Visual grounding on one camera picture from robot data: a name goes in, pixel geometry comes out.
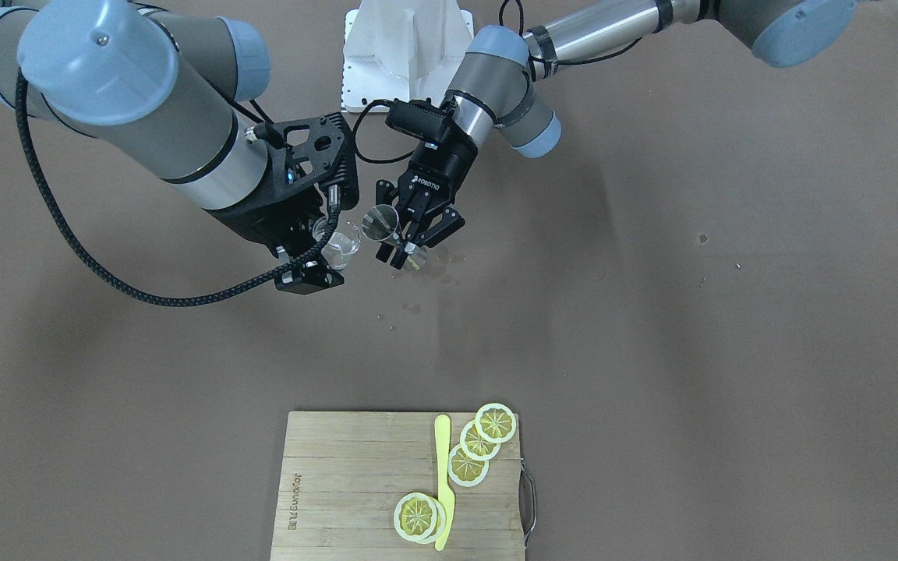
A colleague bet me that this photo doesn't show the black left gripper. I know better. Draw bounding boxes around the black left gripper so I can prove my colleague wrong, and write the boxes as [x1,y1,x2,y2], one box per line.
[374,132,479,270]

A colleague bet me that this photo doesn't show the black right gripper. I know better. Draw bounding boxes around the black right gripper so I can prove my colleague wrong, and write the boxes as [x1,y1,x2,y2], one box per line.
[209,111,359,295]

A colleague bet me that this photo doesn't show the clear glass measuring cup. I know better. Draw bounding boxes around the clear glass measuring cup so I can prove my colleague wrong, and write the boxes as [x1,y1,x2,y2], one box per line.
[321,220,362,271]

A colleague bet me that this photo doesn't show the steel cocktail jigger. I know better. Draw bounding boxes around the steel cocktail jigger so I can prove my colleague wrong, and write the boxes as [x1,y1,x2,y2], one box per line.
[361,205,428,271]

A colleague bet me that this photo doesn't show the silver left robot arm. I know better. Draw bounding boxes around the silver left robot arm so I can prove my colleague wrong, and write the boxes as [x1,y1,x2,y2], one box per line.
[361,1,857,270]

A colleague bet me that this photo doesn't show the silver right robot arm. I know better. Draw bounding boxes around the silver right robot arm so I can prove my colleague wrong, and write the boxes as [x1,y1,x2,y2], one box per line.
[0,1,359,308]

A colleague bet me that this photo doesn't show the yellow plastic knife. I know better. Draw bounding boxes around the yellow plastic knife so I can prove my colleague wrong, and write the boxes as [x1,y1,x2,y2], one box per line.
[433,413,455,552]

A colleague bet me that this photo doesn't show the lemon slice top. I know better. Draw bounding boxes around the lemon slice top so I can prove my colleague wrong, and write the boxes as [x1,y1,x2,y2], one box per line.
[474,402,519,444]

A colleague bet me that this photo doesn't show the lemon slice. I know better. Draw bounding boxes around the lemon slice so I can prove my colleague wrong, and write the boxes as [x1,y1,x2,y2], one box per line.
[474,402,519,444]
[459,420,501,462]
[447,445,490,488]
[418,498,447,544]
[393,492,441,544]

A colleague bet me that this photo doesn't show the bamboo cutting board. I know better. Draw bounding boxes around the bamboo cutting board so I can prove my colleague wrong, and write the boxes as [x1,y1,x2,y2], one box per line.
[270,411,535,560]

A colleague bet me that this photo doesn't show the lemon slice front bottom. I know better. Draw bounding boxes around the lemon slice front bottom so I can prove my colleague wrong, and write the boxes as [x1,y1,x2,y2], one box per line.
[393,492,441,544]

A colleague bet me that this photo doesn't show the lemon slice behind bottom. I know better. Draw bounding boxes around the lemon slice behind bottom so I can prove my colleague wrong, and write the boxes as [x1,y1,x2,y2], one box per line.
[418,498,447,544]

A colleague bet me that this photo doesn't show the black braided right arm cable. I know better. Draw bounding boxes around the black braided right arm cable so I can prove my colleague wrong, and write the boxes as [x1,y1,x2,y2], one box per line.
[15,69,341,307]

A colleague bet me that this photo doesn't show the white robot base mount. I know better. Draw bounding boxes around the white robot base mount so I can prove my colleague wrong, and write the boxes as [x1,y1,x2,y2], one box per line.
[340,1,475,114]

